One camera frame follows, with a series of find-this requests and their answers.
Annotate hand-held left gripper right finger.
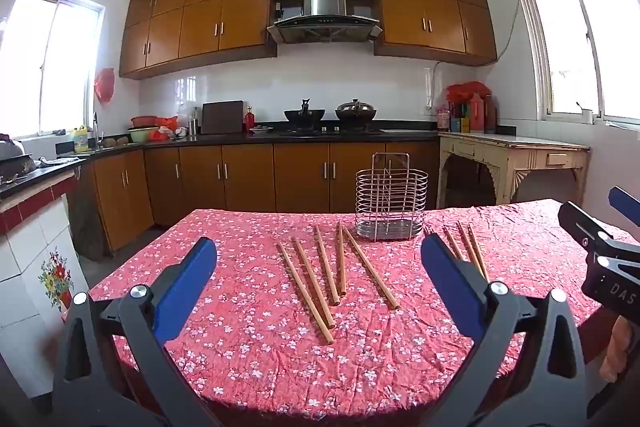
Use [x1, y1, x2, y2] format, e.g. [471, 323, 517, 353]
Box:
[415, 233, 588, 427]

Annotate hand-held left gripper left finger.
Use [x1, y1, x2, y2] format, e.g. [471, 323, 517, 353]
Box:
[52, 237, 223, 427]

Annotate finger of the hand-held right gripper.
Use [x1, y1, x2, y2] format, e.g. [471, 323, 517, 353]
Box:
[608, 186, 640, 228]
[557, 201, 640, 266]

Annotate wooden chopstick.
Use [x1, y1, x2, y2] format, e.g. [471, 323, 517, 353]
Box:
[276, 242, 335, 345]
[313, 226, 342, 306]
[336, 222, 347, 297]
[467, 222, 490, 281]
[442, 225, 466, 262]
[343, 228, 401, 312]
[456, 221, 486, 279]
[291, 237, 336, 328]

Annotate metal wire utensil holder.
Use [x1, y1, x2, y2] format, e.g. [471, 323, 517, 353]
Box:
[355, 153, 429, 242]

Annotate person's right hand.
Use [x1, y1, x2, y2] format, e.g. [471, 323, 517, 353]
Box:
[601, 316, 635, 384]

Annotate cream wooden side table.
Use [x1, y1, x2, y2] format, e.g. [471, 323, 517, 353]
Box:
[437, 130, 591, 210]

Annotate red floral tablecloth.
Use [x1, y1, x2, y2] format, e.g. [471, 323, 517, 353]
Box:
[62, 198, 640, 420]

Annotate brown lower kitchen cabinets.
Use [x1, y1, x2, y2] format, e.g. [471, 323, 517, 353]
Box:
[92, 142, 441, 253]

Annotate brown kitchen cabinets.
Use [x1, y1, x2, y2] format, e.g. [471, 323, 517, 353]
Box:
[92, 142, 441, 253]
[119, 0, 498, 80]

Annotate dark sauce bottle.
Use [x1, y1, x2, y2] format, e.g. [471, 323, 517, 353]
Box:
[484, 94, 498, 134]

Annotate black kitchen countertop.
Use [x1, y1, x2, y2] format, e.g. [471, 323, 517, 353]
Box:
[56, 121, 441, 158]

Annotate green basin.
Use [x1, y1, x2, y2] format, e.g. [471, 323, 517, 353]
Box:
[127, 127, 161, 144]

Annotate red plastic bag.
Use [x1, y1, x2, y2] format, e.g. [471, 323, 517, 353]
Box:
[446, 82, 491, 105]
[95, 68, 116, 102]
[150, 117, 180, 142]

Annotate large red bottle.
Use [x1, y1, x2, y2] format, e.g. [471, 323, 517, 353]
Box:
[469, 93, 485, 132]

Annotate dark cutting board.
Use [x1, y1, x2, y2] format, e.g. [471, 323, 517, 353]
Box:
[200, 100, 245, 135]

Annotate tiled counter with flower tile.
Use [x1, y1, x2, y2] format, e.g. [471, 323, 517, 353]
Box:
[0, 157, 88, 400]

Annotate sliding glass window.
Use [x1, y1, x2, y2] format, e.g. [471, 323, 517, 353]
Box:
[515, 0, 640, 125]
[0, 0, 106, 140]

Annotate black gas stove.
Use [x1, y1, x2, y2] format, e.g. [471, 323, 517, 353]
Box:
[279, 127, 386, 136]

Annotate dark lidded pot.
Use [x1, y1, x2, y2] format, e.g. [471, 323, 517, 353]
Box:
[335, 98, 377, 122]

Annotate black wok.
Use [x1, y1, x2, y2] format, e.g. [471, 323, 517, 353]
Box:
[284, 98, 326, 122]

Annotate black pan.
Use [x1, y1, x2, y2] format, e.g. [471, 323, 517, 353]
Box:
[0, 153, 36, 182]

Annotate metal kettle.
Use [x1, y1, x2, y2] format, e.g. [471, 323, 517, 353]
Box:
[0, 134, 26, 160]

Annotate brown upper kitchen cabinets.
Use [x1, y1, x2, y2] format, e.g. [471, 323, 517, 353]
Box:
[119, 0, 498, 80]

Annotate white wall cable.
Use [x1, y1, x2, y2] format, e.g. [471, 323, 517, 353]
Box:
[425, 61, 451, 110]

